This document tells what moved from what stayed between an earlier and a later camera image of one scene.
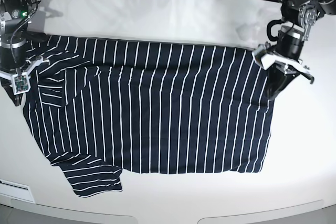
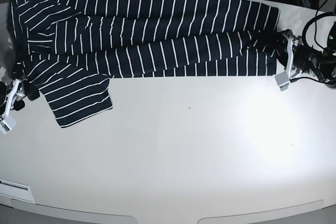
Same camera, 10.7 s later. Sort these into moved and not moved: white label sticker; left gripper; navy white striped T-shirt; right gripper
Moved: navy white striped T-shirt; left gripper; right gripper
Not moved: white label sticker
